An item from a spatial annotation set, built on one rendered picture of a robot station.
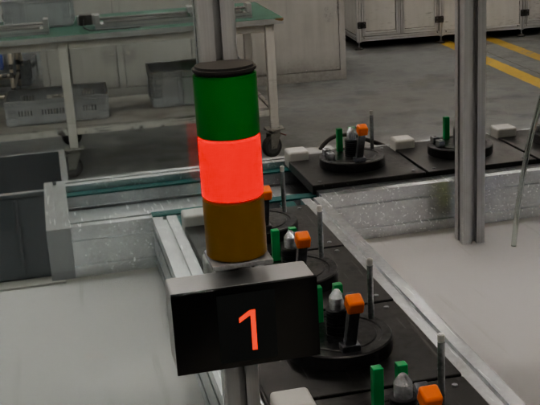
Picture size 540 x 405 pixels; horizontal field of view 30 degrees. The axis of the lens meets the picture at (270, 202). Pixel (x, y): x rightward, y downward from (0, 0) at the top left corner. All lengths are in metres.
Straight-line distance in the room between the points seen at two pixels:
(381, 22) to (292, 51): 1.79
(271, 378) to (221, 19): 0.57
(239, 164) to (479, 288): 1.06
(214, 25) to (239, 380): 0.31
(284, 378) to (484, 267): 0.71
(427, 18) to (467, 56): 8.01
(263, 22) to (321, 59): 2.47
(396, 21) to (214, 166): 9.04
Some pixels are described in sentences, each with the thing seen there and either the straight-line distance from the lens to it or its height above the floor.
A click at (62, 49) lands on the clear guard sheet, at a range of 0.80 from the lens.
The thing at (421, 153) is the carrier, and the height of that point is 0.97.
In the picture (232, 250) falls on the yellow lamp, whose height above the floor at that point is 1.27.
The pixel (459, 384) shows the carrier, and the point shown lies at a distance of 1.23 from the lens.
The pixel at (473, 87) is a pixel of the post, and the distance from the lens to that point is 1.93.
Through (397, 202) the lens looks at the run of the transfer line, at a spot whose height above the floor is 0.93.
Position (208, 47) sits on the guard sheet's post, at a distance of 0.80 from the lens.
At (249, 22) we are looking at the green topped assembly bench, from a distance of 5.80.
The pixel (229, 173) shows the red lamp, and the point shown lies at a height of 1.33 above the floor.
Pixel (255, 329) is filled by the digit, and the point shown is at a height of 1.20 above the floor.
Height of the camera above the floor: 1.55
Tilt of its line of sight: 17 degrees down
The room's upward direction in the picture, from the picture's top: 3 degrees counter-clockwise
